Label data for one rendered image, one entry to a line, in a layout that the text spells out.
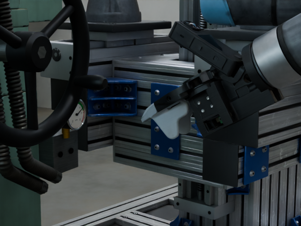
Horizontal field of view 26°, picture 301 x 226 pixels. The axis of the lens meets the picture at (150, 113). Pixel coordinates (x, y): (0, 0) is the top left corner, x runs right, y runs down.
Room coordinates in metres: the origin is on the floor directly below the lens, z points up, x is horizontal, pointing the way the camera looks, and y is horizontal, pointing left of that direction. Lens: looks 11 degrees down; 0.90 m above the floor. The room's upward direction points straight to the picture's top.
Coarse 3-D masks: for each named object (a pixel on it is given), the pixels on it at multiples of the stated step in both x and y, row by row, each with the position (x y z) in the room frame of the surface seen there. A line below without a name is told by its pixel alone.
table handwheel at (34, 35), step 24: (72, 0) 1.06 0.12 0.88; (48, 24) 1.02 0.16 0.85; (72, 24) 1.08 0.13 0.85; (0, 48) 0.98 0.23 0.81; (24, 48) 0.95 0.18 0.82; (48, 48) 0.98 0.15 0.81; (24, 72) 0.98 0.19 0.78; (72, 72) 1.07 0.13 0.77; (72, 96) 1.05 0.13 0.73; (48, 120) 1.01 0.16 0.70; (24, 144) 0.95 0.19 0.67
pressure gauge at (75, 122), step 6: (78, 102) 1.27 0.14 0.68; (78, 108) 1.27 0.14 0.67; (84, 108) 1.28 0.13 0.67; (72, 114) 1.25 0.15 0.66; (78, 114) 1.27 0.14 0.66; (84, 114) 1.28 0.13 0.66; (72, 120) 1.25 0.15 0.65; (78, 120) 1.27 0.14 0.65; (84, 120) 1.28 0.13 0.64; (66, 126) 1.25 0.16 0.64; (72, 126) 1.25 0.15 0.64; (78, 126) 1.27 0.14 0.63; (66, 132) 1.27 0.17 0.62; (66, 138) 1.27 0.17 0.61
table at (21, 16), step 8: (24, 0) 1.23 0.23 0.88; (32, 0) 1.25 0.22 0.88; (40, 0) 1.27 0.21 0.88; (48, 0) 1.29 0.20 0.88; (56, 0) 1.31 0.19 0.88; (24, 8) 1.23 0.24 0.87; (32, 8) 1.25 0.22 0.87; (40, 8) 1.27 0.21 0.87; (48, 8) 1.29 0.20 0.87; (56, 8) 1.31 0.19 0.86; (16, 16) 1.07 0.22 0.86; (24, 16) 1.09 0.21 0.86; (32, 16) 1.25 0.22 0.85; (40, 16) 1.27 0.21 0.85; (48, 16) 1.29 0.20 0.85; (16, 24) 1.07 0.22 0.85; (24, 24) 1.09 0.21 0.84
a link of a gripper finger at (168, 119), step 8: (152, 104) 0.92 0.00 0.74; (184, 104) 0.90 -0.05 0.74; (144, 112) 0.96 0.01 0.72; (152, 112) 0.93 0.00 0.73; (160, 112) 0.92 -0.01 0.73; (168, 112) 0.92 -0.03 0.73; (176, 112) 0.91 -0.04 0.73; (184, 112) 0.90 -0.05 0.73; (144, 120) 0.95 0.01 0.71; (160, 120) 0.93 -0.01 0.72; (168, 120) 0.92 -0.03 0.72; (176, 120) 0.91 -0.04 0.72; (160, 128) 0.93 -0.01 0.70; (168, 128) 0.92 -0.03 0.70; (176, 128) 0.91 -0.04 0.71; (168, 136) 0.92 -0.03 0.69; (176, 136) 0.91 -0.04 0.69
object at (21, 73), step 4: (0, 64) 1.17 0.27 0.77; (0, 68) 1.17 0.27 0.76; (4, 68) 1.18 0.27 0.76; (0, 72) 1.17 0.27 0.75; (4, 72) 1.18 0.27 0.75; (20, 72) 1.22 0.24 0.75; (0, 76) 1.17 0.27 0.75; (4, 76) 1.18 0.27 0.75; (0, 80) 1.17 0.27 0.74; (4, 80) 1.18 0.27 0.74; (24, 80) 1.23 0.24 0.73; (4, 84) 1.18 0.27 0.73; (24, 84) 1.23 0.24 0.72; (4, 88) 1.18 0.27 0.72; (24, 88) 1.22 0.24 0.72; (4, 92) 1.18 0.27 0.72
